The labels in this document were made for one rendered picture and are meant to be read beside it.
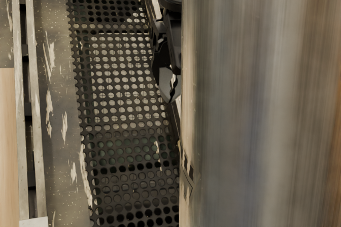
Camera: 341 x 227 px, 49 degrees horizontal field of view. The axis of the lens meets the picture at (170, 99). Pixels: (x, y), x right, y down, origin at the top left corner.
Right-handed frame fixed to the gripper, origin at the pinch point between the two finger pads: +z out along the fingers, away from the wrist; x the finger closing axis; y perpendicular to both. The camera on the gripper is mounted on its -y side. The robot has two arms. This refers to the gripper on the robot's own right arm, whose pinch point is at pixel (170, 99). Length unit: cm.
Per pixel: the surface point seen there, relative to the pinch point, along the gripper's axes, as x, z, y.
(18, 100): 32.3, 18.5, 26.9
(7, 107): 36, 23, 30
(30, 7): 30, 5, 55
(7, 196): 34.9, 33.7, 8.3
